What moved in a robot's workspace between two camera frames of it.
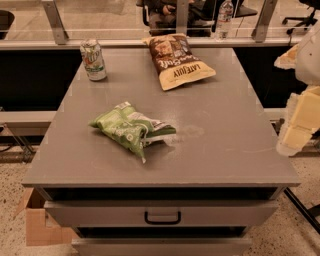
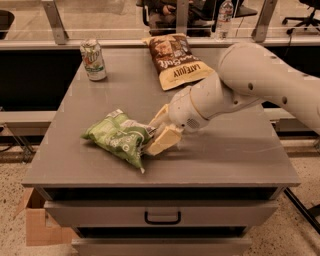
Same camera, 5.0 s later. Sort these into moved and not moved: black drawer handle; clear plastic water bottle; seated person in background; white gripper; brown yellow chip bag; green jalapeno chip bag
Moved: white gripper; green jalapeno chip bag
Not moved: brown yellow chip bag; clear plastic water bottle; seated person in background; black drawer handle
